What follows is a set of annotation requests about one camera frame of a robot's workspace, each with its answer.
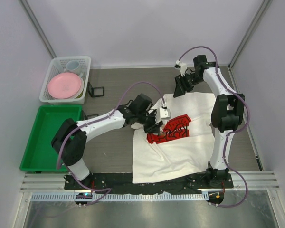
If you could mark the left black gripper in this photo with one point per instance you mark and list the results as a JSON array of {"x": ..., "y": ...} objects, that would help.
[{"x": 153, "y": 127}]

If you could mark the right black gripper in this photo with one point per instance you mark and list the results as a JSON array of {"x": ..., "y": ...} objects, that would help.
[{"x": 180, "y": 87}]

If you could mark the white printed t-shirt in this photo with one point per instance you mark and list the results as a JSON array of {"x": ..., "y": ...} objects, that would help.
[{"x": 186, "y": 147}]

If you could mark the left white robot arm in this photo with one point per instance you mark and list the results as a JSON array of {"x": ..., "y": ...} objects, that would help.
[{"x": 70, "y": 140}]

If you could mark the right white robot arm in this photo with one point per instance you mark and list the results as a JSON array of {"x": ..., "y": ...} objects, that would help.
[{"x": 226, "y": 116}]

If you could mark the black box with orange brooch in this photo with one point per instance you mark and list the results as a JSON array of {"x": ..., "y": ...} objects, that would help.
[{"x": 95, "y": 91}]

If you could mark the yellow-green plate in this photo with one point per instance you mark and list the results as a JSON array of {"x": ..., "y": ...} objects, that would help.
[{"x": 80, "y": 91}]

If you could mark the pink plate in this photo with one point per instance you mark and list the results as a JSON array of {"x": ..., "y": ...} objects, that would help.
[{"x": 64, "y": 85}]

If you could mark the light blue cup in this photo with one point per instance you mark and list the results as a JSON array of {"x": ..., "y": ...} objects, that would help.
[{"x": 74, "y": 67}]

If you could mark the white plastic basket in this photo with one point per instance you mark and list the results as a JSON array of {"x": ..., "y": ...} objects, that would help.
[{"x": 58, "y": 66}]

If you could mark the green plastic tray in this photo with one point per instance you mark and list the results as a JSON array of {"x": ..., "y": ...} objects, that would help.
[{"x": 39, "y": 156}]

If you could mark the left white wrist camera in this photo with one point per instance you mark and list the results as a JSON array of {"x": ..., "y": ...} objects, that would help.
[{"x": 162, "y": 111}]

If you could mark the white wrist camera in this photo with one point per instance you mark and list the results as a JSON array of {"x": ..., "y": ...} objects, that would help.
[
  {"x": 162, "y": 111},
  {"x": 182, "y": 67}
]

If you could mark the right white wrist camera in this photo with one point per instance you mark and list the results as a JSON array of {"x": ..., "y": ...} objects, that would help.
[{"x": 182, "y": 67}]

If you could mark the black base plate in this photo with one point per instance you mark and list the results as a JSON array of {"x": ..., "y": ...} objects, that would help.
[{"x": 121, "y": 183}]

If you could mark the white slotted cable duct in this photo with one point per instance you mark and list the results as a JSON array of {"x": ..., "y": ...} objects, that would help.
[{"x": 84, "y": 196}]

